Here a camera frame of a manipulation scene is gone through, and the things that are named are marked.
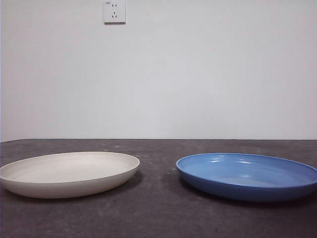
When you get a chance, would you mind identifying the blue round plate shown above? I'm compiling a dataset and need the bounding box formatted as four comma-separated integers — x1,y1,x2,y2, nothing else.
175,152,317,202

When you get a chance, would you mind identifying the white round plate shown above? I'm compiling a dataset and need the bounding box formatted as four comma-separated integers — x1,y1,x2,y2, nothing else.
0,151,141,199

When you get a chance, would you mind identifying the white wall socket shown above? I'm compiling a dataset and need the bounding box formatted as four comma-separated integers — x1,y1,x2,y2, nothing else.
103,1,127,25

